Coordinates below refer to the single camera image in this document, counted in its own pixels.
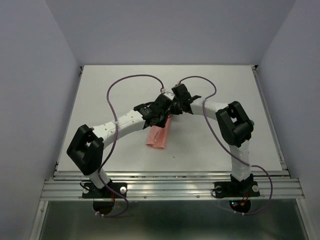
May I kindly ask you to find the pink satin napkin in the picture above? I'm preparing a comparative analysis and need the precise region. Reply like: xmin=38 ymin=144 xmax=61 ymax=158
xmin=146 ymin=118 xmax=172 ymax=149

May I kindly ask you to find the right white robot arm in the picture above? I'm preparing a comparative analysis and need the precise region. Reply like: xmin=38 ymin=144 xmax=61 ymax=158
xmin=171 ymin=84 xmax=254 ymax=198

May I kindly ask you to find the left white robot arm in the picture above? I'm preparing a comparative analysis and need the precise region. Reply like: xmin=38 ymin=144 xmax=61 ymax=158
xmin=66 ymin=92 xmax=175 ymax=197

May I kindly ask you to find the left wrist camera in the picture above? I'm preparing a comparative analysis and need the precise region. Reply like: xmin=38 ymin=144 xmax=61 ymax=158
xmin=164 ymin=92 xmax=175 ymax=101

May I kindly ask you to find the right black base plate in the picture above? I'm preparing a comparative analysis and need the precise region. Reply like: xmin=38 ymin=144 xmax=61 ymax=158
xmin=211 ymin=181 xmax=260 ymax=199

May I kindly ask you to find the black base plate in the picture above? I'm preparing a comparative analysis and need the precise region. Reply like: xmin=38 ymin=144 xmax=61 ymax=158
xmin=211 ymin=181 xmax=260 ymax=199
xmin=79 ymin=181 xmax=128 ymax=199

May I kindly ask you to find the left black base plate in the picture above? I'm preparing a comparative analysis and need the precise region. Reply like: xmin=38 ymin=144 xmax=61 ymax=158
xmin=79 ymin=181 xmax=128 ymax=199

